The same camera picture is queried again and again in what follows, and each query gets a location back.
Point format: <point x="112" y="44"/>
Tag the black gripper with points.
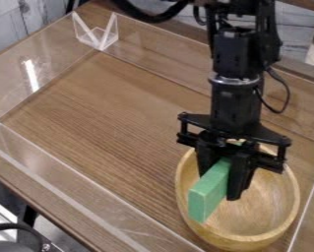
<point x="231" y="132"/>

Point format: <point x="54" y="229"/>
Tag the green rectangular block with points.
<point x="208" y="190"/>

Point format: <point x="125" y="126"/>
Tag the brown wooden bowl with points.
<point x="247" y="224"/>

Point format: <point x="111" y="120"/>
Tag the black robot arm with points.
<point x="244" y="48"/>

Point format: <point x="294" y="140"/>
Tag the clear acrylic tray walls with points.
<point x="88" y="126"/>

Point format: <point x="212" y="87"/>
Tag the clear acrylic corner bracket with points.
<point x="96" y="37"/>

